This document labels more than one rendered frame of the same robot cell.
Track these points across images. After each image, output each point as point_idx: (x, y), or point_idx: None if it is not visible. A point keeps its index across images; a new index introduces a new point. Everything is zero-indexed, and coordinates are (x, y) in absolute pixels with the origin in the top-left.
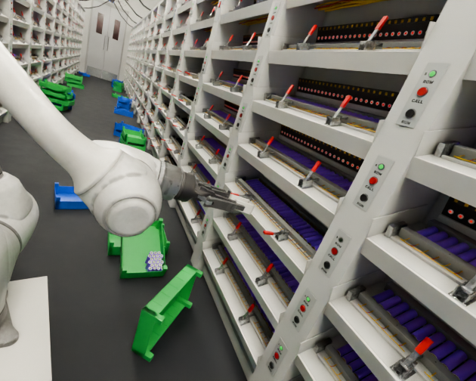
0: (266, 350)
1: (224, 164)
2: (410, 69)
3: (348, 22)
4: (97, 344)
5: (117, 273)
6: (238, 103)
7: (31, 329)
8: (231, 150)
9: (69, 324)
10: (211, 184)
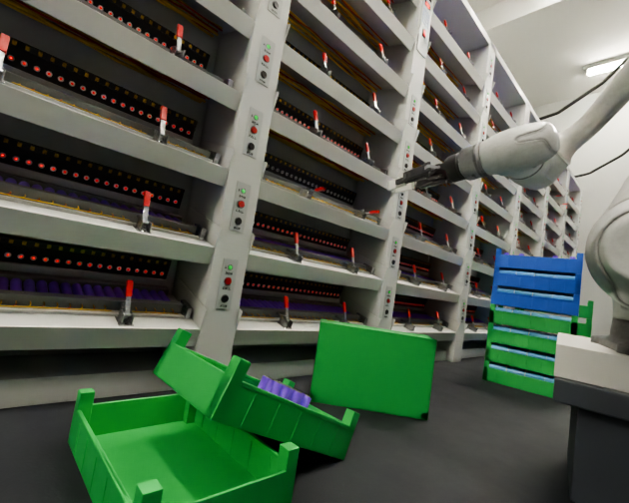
0: (379, 309)
1: (252, 146)
2: (404, 93)
3: None
4: (462, 443)
5: (332, 468)
6: (236, 25)
7: (577, 339)
8: (261, 119)
9: (490, 476)
10: (415, 168)
